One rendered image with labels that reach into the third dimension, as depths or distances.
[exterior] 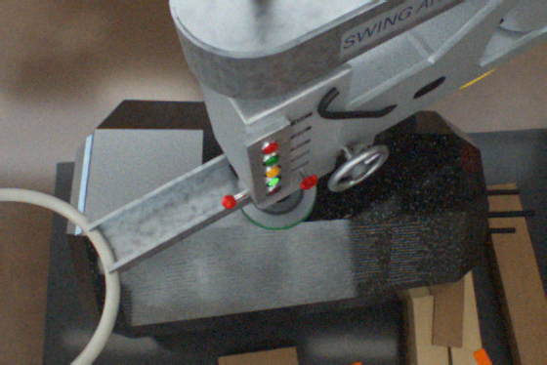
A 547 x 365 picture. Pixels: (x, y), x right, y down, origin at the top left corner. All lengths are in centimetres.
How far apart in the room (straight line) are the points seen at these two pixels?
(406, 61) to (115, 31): 211
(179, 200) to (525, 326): 154
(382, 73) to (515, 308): 150
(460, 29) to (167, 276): 104
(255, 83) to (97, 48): 223
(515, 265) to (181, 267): 139
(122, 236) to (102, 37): 182
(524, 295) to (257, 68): 184
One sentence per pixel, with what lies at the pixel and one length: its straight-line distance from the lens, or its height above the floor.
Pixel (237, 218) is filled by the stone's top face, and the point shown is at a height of 82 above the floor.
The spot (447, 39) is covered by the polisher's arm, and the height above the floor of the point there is 143.
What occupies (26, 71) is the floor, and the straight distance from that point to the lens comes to 302.
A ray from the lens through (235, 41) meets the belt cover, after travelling 72.
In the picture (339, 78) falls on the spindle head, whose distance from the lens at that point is 87.
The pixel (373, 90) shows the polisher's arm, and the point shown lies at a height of 138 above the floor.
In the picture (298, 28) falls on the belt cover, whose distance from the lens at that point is 72.
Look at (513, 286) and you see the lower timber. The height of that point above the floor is 10.
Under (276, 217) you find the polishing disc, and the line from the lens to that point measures 146.
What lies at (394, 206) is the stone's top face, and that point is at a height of 82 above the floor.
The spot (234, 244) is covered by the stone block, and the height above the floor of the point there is 78.
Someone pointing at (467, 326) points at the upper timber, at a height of 22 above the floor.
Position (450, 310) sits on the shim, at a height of 23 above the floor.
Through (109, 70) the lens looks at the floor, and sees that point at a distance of 285.
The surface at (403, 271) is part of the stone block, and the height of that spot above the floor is 69.
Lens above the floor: 227
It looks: 69 degrees down
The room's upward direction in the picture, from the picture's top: 6 degrees counter-clockwise
